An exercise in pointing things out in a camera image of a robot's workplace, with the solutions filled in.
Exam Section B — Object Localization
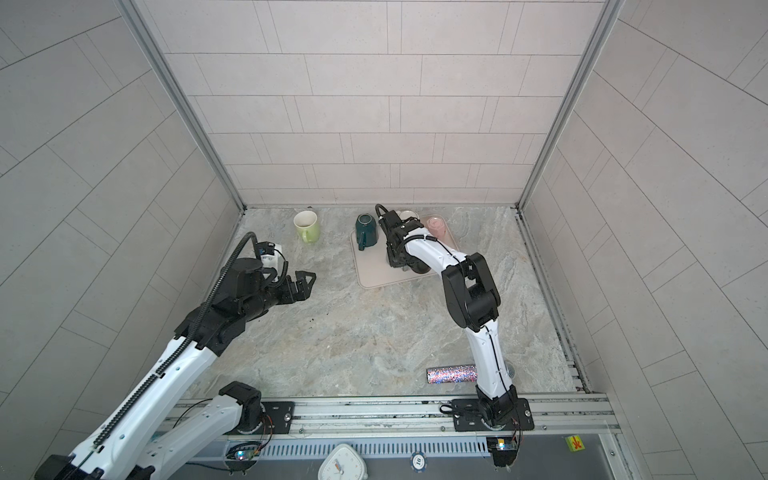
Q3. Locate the light green mug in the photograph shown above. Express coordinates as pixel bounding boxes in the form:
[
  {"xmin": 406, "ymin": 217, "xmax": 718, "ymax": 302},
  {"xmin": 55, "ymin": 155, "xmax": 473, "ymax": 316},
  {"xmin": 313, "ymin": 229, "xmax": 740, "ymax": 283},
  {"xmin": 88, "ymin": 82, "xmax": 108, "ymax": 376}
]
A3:
[{"xmin": 293, "ymin": 210, "xmax": 320, "ymax": 244}]

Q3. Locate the glittery cylindrical bottle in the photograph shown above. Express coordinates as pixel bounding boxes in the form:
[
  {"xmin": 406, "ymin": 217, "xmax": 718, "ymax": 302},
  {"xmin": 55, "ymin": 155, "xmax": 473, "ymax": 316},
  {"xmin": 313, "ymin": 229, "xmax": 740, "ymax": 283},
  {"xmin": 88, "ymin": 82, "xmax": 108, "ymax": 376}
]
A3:
[{"xmin": 426, "ymin": 364, "xmax": 478, "ymax": 384}]

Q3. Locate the corrugated cable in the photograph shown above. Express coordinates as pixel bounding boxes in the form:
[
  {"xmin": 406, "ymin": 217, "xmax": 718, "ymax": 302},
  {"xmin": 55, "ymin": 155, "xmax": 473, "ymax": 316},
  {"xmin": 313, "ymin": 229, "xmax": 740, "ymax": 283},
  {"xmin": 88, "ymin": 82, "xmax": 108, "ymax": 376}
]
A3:
[
  {"xmin": 89, "ymin": 231, "xmax": 260, "ymax": 451},
  {"xmin": 374, "ymin": 203, "xmax": 421, "ymax": 268}
]

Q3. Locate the right circuit board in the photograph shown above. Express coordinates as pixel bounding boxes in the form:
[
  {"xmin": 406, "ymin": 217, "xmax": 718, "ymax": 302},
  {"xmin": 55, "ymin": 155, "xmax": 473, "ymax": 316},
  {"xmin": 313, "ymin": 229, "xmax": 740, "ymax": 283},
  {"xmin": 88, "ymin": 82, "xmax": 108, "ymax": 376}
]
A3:
[{"xmin": 486, "ymin": 437, "xmax": 520, "ymax": 468}]

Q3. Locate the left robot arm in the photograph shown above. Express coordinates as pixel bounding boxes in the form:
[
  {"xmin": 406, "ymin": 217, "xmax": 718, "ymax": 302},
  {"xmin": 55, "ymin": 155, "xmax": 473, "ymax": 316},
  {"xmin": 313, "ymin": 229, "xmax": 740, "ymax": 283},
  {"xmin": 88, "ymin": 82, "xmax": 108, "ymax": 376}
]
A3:
[{"xmin": 34, "ymin": 258, "xmax": 316, "ymax": 479}]

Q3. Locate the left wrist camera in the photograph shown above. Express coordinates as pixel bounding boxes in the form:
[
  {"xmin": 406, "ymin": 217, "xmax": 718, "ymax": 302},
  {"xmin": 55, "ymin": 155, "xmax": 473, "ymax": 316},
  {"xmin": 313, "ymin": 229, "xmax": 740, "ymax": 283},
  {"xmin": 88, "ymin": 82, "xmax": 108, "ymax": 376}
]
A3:
[{"xmin": 255, "ymin": 241, "xmax": 285, "ymax": 271}]

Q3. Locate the circuit board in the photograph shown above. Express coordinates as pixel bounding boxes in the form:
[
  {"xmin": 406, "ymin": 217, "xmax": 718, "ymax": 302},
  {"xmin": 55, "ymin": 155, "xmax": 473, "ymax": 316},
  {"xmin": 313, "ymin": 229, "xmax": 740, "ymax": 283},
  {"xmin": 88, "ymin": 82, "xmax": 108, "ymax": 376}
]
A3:
[
  {"xmin": 486, "ymin": 437, "xmax": 520, "ymax": 468},
  {"xmin": 225, "ymin": 441, "xmax": 263, "ymax": 472}
]

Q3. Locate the pink mug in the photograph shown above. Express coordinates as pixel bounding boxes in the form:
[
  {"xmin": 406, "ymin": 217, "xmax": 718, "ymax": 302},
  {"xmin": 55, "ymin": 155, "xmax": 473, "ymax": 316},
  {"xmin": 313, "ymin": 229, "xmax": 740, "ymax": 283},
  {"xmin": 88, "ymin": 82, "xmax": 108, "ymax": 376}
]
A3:
[{"xmin": 426, "ymin": 217, "xmax": 448, "ymax": 241}]

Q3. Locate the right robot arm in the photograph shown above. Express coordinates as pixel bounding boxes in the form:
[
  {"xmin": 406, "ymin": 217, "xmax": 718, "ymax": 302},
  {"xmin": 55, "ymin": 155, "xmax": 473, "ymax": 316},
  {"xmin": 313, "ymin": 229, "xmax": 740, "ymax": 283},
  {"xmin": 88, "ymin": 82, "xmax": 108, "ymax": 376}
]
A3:
[{"xmin": 375, "ymin": 204, "xmax": 518, "ymax": 428}]

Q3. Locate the left circuit board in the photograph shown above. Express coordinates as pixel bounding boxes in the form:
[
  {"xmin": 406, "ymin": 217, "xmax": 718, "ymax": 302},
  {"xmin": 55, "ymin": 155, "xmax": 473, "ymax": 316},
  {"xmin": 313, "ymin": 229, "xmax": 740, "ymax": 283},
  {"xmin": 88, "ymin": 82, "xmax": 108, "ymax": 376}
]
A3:
[{"xmin": 225, "ymin": 441, "xmax": 263, "ymax": 472}]

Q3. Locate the dark green mug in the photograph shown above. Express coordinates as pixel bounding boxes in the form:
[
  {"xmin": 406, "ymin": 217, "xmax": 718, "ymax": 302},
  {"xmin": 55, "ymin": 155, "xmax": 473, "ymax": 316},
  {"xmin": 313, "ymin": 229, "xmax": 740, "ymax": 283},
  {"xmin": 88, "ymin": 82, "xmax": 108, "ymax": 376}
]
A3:
[{"xmin": 355, "ymin": 213, "xmax": 378, "ymax": 251}]

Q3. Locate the round blue badge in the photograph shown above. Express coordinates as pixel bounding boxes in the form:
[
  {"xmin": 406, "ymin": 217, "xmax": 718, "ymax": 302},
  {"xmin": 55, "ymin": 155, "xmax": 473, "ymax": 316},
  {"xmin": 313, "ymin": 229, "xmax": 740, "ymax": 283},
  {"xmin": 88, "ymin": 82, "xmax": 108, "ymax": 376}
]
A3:
[{"xmin": 410, "ymin": 452, "xmax": 427, "ymax": 472}]

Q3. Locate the white mug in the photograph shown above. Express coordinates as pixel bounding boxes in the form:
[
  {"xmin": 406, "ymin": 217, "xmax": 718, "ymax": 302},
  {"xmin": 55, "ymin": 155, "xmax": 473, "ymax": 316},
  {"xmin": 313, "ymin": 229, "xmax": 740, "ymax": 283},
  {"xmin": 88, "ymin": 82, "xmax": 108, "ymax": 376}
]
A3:
[{"xmin": 398, "ymin": 210, "xmax": 419, "ymax": 220}]

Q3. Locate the aluminium mounting rail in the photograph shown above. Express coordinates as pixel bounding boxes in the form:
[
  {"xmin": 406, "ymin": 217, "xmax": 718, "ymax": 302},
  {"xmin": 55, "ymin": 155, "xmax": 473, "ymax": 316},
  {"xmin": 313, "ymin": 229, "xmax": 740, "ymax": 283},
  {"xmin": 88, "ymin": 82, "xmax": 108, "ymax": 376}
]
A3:
[{"xmin": 148, "ymin": 393, "xmax": 621, "ymax": 441}]

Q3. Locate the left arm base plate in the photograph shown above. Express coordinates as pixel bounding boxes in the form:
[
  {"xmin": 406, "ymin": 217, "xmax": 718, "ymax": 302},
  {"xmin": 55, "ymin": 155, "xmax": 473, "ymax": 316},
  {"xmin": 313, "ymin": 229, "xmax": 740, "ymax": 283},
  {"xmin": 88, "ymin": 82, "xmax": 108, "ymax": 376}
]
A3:
[{"xmin": 234, "ymin": 401, "xmax": 295, "ymax": 436}]

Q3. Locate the pink plastic tray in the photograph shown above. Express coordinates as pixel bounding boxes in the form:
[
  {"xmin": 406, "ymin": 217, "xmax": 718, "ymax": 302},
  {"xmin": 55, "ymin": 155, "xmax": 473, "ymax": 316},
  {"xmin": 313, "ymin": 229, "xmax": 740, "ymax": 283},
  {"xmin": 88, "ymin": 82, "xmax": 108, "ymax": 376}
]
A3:
[{"xmin": 351, "ymin": 214, "xmax": 466, "ymax": 288}]

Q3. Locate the white kitchen timer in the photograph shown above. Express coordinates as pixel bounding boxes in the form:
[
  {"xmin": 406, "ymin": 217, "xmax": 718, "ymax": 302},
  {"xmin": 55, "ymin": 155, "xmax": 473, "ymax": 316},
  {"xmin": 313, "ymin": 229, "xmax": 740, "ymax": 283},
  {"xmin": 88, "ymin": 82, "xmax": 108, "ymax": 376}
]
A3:
[{"xmin": 317, "ymin": 443, "xmax": 368, "ymax": 480}]

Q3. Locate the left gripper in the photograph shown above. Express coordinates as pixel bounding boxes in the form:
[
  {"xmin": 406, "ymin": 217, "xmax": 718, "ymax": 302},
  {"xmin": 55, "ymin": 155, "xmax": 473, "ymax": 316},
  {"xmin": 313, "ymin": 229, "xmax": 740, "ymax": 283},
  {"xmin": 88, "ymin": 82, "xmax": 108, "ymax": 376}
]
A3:
[{"xmin": 241, "ymin": 271, "xmax": 320, "ymax": 322}]

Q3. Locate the yellow warning sticker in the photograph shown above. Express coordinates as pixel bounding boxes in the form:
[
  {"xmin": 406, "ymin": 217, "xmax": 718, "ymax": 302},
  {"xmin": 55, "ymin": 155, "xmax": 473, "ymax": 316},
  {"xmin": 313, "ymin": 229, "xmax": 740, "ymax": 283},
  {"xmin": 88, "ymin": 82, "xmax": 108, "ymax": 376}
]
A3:
[{"xmin": 565, "ymin": 435, "xmax": 586, "ymax": 452}]

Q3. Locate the left corrugated cable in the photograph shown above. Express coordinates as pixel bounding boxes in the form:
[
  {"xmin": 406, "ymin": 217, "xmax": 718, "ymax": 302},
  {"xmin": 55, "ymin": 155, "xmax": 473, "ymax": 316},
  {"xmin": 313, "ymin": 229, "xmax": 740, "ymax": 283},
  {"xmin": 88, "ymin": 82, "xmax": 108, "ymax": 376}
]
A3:
[{"xmin": 89, "ymin": 231, "xmax": 260, "ymax": 451}]

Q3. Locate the right corrugated cable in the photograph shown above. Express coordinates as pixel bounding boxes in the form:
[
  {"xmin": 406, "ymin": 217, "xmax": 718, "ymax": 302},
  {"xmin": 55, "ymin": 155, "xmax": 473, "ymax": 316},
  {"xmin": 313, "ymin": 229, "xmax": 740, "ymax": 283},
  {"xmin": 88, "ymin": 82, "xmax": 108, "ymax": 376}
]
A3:
[{"xmin": 374, "ymin": 203, "xmax": 421, "ymax": 268}]

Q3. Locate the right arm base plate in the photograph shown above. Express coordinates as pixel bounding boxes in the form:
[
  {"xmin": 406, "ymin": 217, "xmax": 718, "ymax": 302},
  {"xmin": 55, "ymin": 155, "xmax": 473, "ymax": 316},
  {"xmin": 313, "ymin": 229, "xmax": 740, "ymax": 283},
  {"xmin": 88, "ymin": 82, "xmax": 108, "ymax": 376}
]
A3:
[{"xmin": 439, "ymin": 398, "xmax": 535, "ymax": 432}]

